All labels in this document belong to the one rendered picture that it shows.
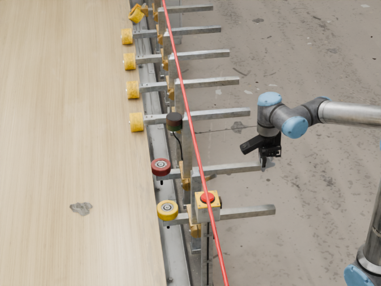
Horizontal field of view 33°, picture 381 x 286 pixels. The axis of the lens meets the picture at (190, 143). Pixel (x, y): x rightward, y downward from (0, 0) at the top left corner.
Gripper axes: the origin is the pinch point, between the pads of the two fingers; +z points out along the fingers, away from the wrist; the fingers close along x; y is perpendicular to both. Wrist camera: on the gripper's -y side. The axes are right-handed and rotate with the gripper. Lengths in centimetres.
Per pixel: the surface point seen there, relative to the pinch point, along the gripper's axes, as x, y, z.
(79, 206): -21, -74, -10
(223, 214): -26.4, -20.5, -3.2
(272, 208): -26.0, -1.3, -2.6
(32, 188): -7, -92, -10
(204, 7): 123, -5, -13
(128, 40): 96, -49, -13
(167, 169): -3.5, -39.2, -8.4
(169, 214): -29, -41, -9
